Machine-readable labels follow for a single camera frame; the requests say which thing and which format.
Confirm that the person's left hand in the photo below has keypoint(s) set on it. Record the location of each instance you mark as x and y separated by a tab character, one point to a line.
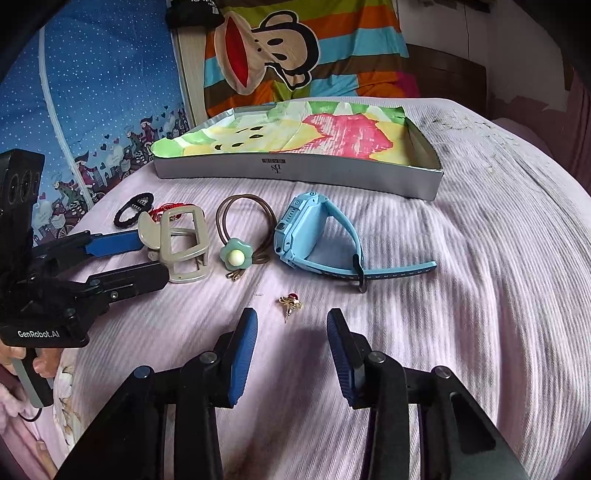
10	356

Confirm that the blue dotted printed cloth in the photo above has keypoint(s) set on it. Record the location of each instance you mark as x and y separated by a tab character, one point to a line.
101	92

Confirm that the colourful painted paper liner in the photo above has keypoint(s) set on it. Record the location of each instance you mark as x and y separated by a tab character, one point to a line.
277	134

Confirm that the pale wooden board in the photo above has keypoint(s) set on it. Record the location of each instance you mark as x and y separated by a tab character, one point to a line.
189	78

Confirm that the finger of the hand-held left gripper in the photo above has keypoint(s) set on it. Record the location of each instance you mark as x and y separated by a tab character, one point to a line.
134	279
113	242

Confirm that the pink ribbed bedspread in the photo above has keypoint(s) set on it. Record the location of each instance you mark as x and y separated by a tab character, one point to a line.
485	277

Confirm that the person's left forearm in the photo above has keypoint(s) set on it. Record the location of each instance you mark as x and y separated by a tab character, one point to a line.
18	443

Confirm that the striped monkey blanket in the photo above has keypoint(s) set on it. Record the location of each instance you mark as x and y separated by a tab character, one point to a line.
286	50

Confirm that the black bag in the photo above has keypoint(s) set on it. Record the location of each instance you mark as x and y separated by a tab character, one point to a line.
194	14

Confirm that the gold earring red bead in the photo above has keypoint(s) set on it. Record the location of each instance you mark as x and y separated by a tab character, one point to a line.
292	297

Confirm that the dark wooden headboard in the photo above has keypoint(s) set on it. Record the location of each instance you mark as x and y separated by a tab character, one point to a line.
443	74

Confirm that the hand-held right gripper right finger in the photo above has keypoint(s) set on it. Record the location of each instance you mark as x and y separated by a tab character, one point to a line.
339	355

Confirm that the dark red cloth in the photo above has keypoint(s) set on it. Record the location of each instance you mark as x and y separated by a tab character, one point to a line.
581	129

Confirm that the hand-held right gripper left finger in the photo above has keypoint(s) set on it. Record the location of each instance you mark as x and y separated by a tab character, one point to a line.
242	355

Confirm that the beige hair claw clip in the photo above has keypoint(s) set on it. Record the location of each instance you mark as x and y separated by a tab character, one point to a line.
182	258

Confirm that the blue smartwatch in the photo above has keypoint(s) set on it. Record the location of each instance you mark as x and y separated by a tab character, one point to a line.
295	235

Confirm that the grey cardboard box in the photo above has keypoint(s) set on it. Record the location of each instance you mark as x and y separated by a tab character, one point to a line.
295	173

